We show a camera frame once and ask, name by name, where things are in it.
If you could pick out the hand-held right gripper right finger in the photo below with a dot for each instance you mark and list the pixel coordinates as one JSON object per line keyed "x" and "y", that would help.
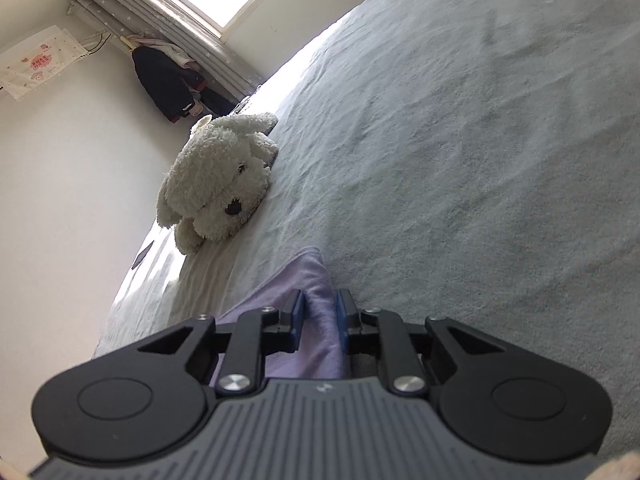
{"x": 342, "y": 325}

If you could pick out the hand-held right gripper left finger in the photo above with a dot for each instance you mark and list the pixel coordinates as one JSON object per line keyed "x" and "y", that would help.
{"x": 298, "y": 320}

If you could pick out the purple pants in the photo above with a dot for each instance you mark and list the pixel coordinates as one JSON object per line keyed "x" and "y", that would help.
{"x": 320, "y": 320}

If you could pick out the white plush dog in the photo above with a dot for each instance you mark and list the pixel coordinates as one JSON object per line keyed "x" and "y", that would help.
{"x": 215, "y": 185}

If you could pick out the black phone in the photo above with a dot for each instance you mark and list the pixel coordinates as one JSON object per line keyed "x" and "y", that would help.
{"x": 143, "y": 255}

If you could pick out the grey bed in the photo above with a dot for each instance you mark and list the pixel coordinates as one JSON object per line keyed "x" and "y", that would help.
{"x": 450, "y": 160}

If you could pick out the dark hanging jacket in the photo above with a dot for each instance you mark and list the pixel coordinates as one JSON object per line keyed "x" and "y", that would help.
{"x": 165, "y": 85}

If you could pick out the pale hanging garment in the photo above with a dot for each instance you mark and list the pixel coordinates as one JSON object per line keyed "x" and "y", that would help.
{"x": 170, "y": 50}

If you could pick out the grey star curtain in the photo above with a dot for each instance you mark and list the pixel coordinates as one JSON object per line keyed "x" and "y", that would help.
{"x": 150, "y": 15}

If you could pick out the white wall cloth poster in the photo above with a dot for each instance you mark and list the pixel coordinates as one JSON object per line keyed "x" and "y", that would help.
{"x": 40, "y": 62}

